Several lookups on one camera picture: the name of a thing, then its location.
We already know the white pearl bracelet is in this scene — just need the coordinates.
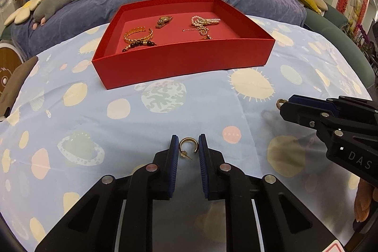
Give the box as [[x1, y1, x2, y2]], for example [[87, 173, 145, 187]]
[[191, 15, 222, 28]]

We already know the gold chain bangle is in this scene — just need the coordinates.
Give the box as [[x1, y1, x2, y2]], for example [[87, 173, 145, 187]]
[[123, 27, 154, 45]]

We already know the white flower plush cushion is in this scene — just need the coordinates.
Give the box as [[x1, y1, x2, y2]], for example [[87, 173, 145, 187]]
[[4, 0, 43, 27]]

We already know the green sofa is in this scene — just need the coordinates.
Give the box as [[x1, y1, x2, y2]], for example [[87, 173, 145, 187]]
[[262, 0, 378, 99]]

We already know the gold chain necklace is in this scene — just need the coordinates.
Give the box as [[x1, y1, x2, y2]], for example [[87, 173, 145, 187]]
[[182, 26, 213, 40]]

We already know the grey plush toy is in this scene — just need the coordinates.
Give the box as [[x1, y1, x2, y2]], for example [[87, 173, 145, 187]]
[[32, 0, 75, 30]]

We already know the round wooden white device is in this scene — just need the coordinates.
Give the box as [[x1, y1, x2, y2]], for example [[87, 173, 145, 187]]
[[0, 40, 27, 93]]

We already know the blue patterned tablecloth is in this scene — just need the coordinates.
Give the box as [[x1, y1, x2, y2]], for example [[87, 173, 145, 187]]
[[1, 18, 369, 251]]

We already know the red shallow box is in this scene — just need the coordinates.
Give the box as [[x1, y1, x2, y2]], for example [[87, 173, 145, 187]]
[[92, 0, 275, 90]]

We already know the gold wrist watch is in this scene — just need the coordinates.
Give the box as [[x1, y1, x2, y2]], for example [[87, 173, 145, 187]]
[[155, 15, 173, 29]]

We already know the gold hoop earring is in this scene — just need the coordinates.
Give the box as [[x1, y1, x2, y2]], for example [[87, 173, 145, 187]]
[[179, 137, 199, 161]]

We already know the black bead bracelet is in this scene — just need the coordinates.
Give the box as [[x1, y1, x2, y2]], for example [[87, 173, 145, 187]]
[[122, 39, 157, 52]]

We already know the person's right hand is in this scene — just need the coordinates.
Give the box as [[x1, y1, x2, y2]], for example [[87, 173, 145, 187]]
[[354, 179, 378, 222]]

